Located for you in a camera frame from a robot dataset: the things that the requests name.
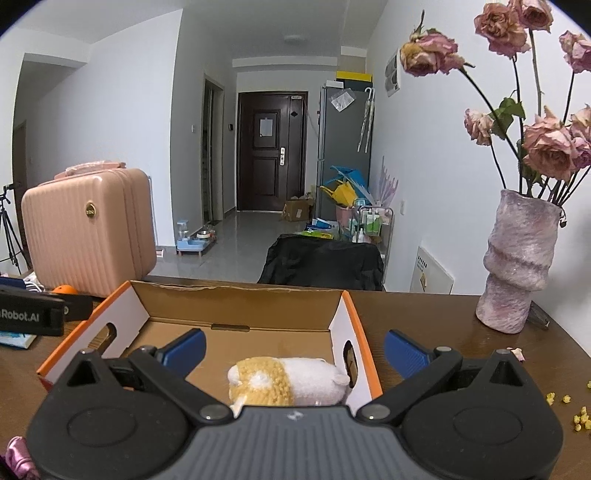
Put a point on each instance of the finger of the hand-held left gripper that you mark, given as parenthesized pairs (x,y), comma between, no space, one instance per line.
(79,307)

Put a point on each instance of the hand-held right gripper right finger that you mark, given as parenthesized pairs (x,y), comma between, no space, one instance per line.
(406,353)

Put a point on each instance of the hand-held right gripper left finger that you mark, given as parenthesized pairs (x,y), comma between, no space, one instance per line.
(184,350)

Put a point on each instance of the pumpkin print cardboard box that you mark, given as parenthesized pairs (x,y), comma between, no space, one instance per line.
(240,304)

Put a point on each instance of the yellow white plush toy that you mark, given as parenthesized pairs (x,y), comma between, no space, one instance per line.
(295,378)

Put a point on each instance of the mauve satin scrunchie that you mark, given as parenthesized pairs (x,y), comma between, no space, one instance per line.
(21,454)

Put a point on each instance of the orange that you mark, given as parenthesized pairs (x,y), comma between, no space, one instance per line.
(64,290)

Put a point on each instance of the pink ribbed suitcase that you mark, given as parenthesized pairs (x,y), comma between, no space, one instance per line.
(87,230)

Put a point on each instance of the white flat board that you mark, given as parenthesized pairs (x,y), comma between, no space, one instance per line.
(431,272)

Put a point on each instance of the black tripod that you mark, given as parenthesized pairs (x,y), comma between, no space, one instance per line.
(9,230)

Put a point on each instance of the blue pet feeder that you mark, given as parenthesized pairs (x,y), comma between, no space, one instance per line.
(194,241)

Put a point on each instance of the fallen pink petal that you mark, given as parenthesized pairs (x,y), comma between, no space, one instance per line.
(517,354)

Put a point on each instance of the black chair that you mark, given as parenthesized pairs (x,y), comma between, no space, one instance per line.
(318,263)

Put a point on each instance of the metal cart with bottles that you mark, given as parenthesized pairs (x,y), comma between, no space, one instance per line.
(369,224)

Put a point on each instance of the black eyeglasses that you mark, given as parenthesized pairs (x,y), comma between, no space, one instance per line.
(539,314)

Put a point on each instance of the pink textured vase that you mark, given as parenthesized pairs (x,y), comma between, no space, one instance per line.
(517,258)

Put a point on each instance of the pink bucket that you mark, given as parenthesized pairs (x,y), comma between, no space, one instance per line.
(344,217)

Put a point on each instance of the purple wing decoration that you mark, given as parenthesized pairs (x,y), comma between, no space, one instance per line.
(385,184)

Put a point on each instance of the brown cardboard carton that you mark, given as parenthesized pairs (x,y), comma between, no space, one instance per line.
(295,211)

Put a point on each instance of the scattered yellow crumbs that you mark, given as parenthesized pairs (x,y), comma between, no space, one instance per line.
(579,417)

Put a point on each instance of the blue plastic rack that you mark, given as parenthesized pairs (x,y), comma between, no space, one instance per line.
(353,175)

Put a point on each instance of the dark brown entrance door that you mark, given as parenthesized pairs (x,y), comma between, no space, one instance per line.
(270,180)

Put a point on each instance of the grey refrigerator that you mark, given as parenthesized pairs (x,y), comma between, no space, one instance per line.
(341,152)

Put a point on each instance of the folded clear umbrellas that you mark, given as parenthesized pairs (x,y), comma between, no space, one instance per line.
(367,120)

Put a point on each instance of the paper sheet on door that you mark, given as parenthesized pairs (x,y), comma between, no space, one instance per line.
(266,127)

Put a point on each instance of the bunch of dried pink roses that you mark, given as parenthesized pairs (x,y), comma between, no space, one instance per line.
(549,147)

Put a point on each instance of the clear plastic bag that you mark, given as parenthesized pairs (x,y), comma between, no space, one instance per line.
(342,100)

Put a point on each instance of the yellow black box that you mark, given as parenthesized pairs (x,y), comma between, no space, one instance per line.
(353,78)

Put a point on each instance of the dark side doorway frame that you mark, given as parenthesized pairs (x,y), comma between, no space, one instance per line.
(205,152)

